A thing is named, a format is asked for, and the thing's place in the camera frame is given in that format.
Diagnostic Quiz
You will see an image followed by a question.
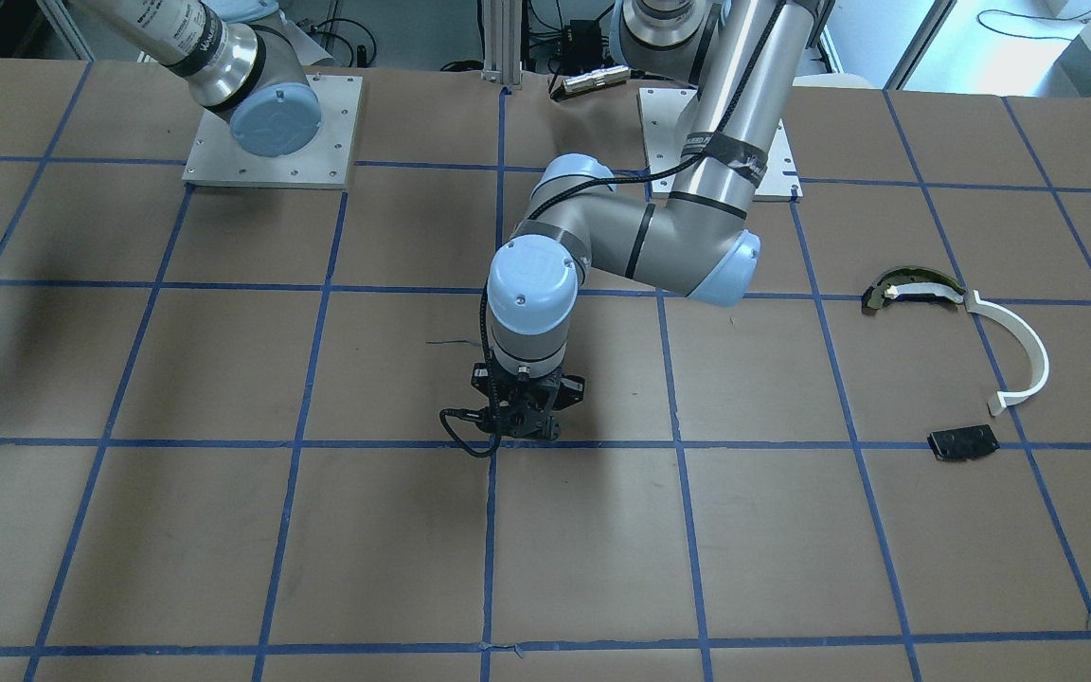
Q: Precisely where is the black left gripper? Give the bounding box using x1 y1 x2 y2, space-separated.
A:
468 363 585 441

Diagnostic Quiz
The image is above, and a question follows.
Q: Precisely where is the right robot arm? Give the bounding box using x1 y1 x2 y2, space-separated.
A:
81 1 322 158

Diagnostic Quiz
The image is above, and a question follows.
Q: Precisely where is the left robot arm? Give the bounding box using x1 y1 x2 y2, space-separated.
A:
437 1 832 457

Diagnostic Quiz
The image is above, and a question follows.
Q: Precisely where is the loose blue thread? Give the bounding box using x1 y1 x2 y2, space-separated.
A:
425 338 481 349

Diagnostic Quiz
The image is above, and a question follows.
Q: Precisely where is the dark green brake shoe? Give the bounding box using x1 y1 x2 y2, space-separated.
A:
861 266 966 315

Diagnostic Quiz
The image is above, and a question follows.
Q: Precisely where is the small black plastic part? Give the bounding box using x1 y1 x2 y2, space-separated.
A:
926 424 1000 463

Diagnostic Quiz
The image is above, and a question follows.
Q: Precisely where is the white curved plastic part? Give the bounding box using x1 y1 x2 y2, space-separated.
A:
957 284 1051 416

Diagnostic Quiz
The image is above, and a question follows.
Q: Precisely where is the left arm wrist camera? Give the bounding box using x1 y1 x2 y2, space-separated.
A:
479 404 533 438

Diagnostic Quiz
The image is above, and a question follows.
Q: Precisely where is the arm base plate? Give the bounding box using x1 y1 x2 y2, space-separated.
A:
639 87 804 202
183 74 363 189

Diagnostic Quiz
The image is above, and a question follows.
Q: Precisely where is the aluminium frame post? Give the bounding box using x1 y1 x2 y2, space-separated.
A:
479 0 525 91

